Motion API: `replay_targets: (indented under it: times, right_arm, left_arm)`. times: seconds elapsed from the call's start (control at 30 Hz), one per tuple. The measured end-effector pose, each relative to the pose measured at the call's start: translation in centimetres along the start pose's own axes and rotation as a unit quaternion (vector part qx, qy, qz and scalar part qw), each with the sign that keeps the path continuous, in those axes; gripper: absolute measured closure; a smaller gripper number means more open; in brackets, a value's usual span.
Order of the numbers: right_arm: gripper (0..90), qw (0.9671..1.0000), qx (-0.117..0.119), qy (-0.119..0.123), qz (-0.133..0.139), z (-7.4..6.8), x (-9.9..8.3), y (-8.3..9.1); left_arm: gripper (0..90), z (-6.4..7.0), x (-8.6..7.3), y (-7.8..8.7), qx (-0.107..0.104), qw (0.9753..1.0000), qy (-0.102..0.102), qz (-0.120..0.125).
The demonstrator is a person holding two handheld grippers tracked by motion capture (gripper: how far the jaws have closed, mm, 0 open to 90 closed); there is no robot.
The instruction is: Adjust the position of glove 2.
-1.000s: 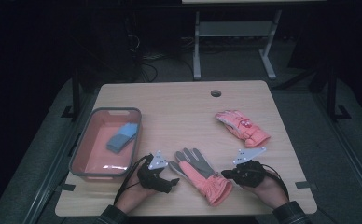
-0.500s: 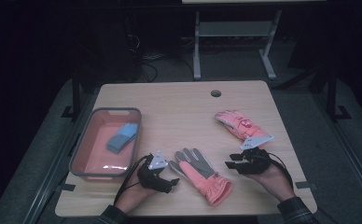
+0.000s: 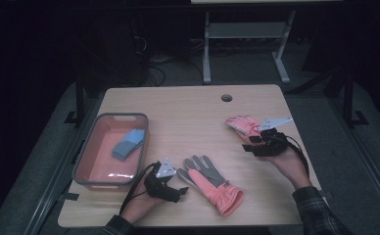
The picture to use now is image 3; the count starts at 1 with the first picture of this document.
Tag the black metal stand post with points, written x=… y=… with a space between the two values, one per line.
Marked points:
x=79 y=101
x=348 y=98

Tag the person's left hand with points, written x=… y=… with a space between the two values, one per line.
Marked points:
x=139 y=205

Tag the pink padded glove grey palm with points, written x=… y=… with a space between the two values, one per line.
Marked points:
x=217 y=189
x=243 y=125

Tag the pink basket with grey rim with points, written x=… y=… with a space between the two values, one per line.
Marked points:
x=106 y=163

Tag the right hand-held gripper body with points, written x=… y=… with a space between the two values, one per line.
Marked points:
x=274 y=142

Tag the black tape strip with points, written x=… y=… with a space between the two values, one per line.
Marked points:
x=325 y=194
x=69 y=196

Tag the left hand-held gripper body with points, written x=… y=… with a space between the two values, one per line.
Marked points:
x=160 y=186

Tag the aluminium floor rail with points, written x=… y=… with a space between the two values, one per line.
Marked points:
x=370 y=169
x=54 y=182

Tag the grey metal table frame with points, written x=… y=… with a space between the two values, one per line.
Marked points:
x=246 y=31

